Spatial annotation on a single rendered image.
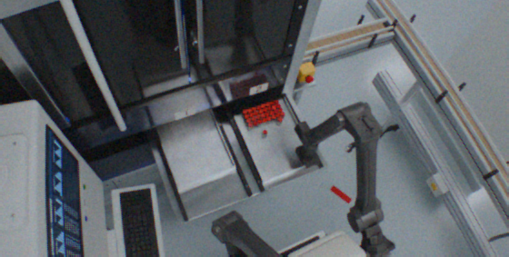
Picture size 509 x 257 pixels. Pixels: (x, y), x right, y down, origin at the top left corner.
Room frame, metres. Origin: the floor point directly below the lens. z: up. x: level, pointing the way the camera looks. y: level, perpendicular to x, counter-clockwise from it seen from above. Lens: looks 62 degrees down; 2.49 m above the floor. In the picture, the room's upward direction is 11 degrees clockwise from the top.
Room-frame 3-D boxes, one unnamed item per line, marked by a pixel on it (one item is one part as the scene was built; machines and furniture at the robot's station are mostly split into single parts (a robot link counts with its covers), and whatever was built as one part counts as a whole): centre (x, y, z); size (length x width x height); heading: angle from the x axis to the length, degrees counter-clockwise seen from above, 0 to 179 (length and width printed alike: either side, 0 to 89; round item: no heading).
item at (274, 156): (0.74, -0.10, 0.90); 0.34 x 0.26 x 0.04; 32
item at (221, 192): (0.68, 0.06, 0.87); 0.70 x 0.48 x 0.02; 123
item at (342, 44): (1.34, -0.35, 0.92); 0.69 x 0.16 x 0.16; 123
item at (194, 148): (0.65, 0.24, 0.90); 0.34 x 0.26 x 0.04; 33
